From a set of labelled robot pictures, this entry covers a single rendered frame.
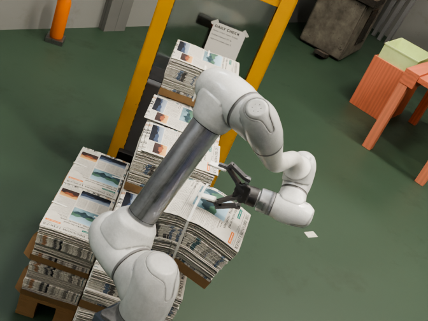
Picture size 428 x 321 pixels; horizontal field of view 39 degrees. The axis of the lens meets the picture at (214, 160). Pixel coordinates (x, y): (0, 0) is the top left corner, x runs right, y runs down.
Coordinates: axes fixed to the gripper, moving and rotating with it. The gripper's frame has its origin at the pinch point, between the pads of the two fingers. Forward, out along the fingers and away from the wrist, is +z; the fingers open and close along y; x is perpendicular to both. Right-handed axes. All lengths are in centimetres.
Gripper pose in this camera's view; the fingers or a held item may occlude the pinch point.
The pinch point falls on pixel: (206, 179)
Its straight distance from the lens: 223.3
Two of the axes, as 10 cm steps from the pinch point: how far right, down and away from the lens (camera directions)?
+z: -9.3, -3.5, 0.6
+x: 2.2, -4.3, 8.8
